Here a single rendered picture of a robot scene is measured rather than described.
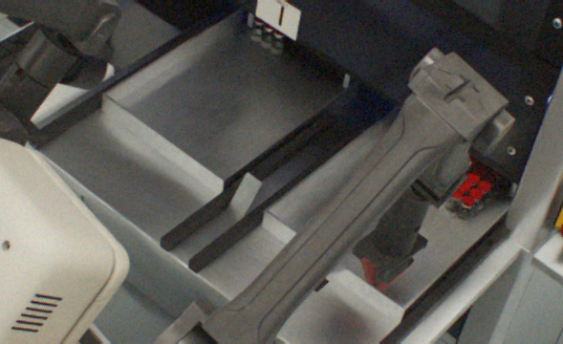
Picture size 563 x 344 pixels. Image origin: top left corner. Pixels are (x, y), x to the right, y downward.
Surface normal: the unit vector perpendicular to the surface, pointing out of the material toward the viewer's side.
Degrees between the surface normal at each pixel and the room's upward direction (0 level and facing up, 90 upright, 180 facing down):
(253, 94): 0
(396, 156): 47
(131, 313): 0
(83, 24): 101
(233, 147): 0
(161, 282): 90
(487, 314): 90
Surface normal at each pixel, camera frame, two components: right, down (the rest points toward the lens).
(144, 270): -0.64, 0.49
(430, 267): 0.13, -0.69
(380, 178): -0.20, -0.02
